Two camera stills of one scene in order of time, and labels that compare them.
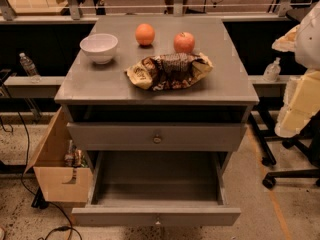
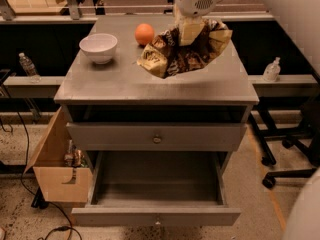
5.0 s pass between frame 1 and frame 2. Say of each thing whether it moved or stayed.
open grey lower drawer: stayed
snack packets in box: stayed
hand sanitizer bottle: stayed
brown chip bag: moved
